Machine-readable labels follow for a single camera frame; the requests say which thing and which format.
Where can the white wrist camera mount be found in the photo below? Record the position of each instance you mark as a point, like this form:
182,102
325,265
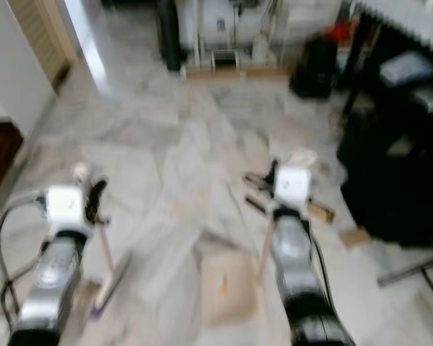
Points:
63,206
292,184

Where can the large black bulky case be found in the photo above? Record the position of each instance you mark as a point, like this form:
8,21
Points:
393,180

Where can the dark strip of rubbish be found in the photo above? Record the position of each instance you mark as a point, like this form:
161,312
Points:
255,204

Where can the grey cushion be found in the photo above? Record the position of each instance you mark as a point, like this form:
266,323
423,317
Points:
408,68

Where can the wooden stick broom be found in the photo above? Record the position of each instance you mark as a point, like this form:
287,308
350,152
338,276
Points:
110,285

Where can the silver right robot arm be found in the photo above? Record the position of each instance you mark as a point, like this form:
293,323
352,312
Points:
296,259

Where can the red item on table leg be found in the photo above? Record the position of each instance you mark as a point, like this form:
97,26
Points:
339,32

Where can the white tank appliance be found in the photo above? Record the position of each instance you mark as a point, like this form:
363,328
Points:
220,25

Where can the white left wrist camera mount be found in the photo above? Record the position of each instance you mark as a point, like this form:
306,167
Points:
63,206

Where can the wooden louvre door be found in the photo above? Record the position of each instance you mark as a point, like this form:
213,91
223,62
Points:
43,32

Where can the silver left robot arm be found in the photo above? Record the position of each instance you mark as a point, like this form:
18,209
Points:
54,288

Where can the grey topped table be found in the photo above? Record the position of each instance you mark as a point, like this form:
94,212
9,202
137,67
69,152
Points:
400,21

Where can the black backpack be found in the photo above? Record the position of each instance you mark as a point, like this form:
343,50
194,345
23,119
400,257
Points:
312,68

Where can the small brown cardboard scrap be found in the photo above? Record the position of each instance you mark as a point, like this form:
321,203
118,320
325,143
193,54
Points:
321,211

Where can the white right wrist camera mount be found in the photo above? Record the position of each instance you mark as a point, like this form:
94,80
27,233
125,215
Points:
292,184

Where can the grey metal stand leg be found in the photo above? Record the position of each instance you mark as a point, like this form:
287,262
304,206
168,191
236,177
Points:
411,268

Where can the black upright cylinder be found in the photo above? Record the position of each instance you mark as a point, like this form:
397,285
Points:
169,36

